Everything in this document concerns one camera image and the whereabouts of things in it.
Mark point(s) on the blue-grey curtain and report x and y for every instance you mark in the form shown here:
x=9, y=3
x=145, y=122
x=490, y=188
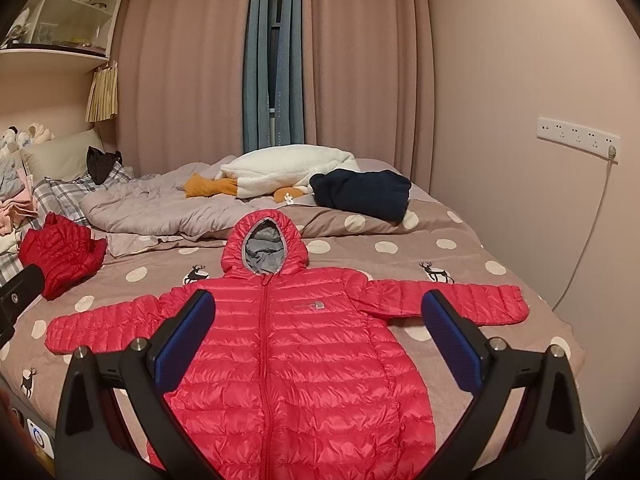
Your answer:
x=272, y=89

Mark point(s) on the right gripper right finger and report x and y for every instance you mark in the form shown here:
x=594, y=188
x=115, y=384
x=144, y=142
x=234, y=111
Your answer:
x=547, y=437

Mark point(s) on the plush toys on headboard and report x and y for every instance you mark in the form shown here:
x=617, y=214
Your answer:
x=14, y=139

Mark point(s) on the grey crumpled quilt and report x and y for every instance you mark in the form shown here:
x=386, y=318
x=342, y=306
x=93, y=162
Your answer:
x=158, y=205

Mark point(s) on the plaid grey bedsheet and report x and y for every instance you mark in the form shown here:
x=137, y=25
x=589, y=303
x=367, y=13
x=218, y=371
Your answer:
x=64, y=199

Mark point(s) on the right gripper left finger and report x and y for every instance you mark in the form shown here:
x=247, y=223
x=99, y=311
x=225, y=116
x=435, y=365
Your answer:
x=92, y=438

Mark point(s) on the white wall shelf unit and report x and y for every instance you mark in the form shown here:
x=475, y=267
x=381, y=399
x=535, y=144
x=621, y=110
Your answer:
x=59, y=37

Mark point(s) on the white wall power strip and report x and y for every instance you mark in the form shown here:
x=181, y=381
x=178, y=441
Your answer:
x=590, y=140

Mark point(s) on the navy blue folded garment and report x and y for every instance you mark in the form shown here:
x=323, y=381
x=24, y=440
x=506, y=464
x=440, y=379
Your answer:
x=378, y=194

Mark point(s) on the beige pillow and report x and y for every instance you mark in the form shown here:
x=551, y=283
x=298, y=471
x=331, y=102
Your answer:
x=62, y=159

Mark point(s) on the yellow striped hanging cloth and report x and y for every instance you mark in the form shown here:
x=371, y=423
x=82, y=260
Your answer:
x=102, y=101

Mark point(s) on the brown polka dot duvet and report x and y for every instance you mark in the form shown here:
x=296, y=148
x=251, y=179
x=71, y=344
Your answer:
x=145, y=279

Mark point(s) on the pink-red hooded down jacket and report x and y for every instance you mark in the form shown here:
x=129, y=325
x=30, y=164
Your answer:
x=299, y=377

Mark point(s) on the pink curtain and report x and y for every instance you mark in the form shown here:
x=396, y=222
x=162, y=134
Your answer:
x=368, y=76

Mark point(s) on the pile of pastel clothes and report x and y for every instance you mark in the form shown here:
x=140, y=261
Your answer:
x=17, y=203

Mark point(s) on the dark red down jacket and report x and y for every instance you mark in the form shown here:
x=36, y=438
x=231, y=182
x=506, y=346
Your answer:
x=66, y=252

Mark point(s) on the black garment on pillow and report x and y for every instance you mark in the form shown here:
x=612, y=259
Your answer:
x=100, y=165

